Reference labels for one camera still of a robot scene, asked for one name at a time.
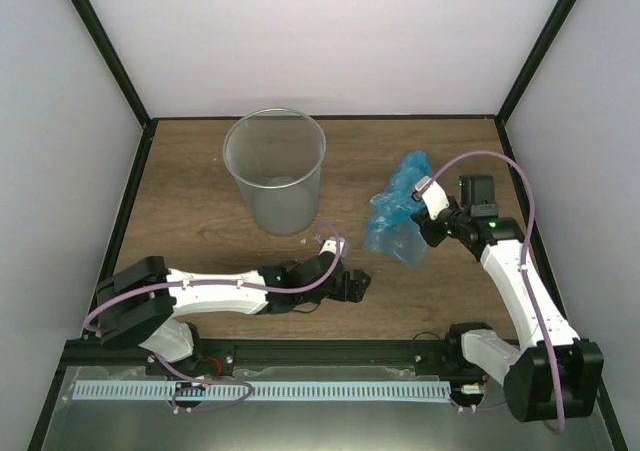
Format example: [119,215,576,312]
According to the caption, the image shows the blue translucent plastic trash bag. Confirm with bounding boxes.
[363,151,432,269]

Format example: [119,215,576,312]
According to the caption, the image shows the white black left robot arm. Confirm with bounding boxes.
[88,251,371,375]

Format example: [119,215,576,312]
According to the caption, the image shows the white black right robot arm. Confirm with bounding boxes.
[411,175,604,422]

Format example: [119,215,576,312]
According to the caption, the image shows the translucent grey plastic trash bin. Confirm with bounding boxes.
[223,108,327,236]

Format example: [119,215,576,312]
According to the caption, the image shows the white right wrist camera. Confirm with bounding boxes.
[411,176,449,221]

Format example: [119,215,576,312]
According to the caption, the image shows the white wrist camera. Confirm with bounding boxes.
[411,176,449,221]
[320,237,349,258]

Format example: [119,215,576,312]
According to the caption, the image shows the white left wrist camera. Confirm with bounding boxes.
[320,237,349,258]

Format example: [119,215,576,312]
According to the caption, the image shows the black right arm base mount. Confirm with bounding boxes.
[413,322,506,376]

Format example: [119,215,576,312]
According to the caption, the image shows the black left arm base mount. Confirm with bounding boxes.
[139,339,236,377]

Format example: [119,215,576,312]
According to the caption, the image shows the black aluminium front rail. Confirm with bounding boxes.
[63,337,521,367]

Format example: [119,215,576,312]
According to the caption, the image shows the black frame post right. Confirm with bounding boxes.
[498,0,594,122]

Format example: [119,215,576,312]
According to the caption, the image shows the black frame post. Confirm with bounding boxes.
[498,0,594,122]
[53,0,152,127]

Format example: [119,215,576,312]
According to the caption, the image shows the light blue slotted cable duct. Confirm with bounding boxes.
[72,380,451,403]

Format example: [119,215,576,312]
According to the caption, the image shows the black frame post left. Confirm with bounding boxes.
[53,0,152,127]

